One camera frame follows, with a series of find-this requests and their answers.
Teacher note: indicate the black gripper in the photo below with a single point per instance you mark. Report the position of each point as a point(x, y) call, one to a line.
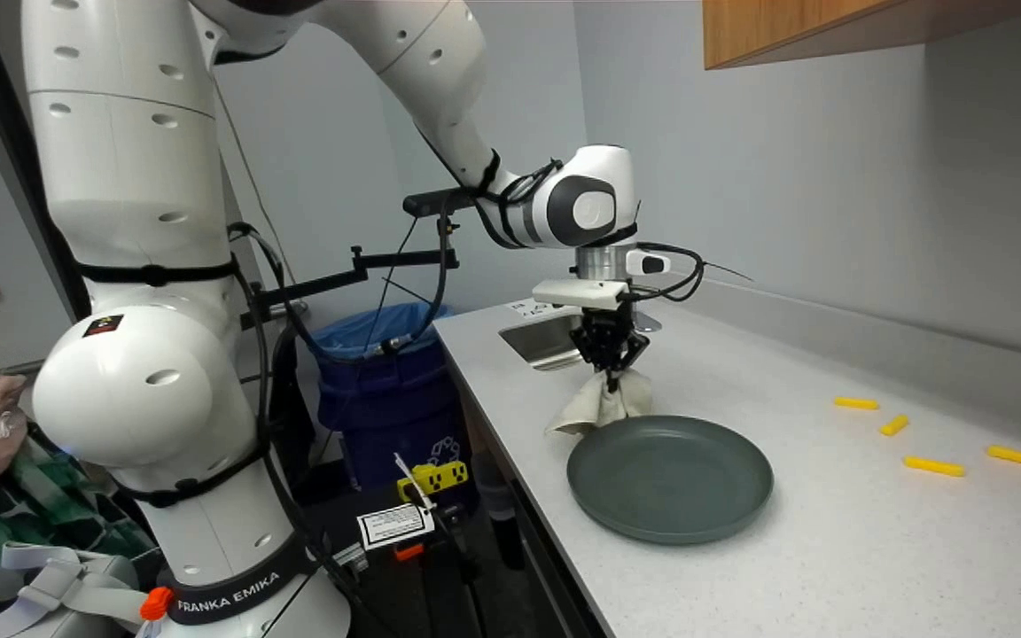
point(606, 332)

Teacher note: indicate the stained white cloth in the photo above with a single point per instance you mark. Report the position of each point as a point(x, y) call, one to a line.
point(604, 406)

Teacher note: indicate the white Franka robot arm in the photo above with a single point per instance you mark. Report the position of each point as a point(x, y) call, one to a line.
point(131, 391)

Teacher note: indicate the dark green plate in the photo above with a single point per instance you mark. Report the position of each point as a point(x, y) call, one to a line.
point(671, 480)

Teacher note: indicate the small steel sink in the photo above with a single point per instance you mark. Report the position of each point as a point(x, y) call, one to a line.
point(541, 342)

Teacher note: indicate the blue trash bin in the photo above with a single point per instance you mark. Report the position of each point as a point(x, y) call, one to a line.
point(389, 391)

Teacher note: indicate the white label card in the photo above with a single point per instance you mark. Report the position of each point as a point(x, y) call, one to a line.
point(395, 526)

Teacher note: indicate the orange knob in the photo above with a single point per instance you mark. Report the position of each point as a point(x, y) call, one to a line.
point(152, 605)

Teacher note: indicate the green plaid fabric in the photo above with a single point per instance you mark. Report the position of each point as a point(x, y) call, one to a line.
point(38, 520)

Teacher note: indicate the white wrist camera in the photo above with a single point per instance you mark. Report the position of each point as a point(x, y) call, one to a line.
point(578, 291)

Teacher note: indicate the black camera bar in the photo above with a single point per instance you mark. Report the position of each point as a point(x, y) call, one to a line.
point(433, 205)

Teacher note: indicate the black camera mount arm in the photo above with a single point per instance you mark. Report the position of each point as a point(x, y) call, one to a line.
point(353, 278)

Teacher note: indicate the wooden wall cabinet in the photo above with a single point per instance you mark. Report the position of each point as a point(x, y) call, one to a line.
point(817, 28)

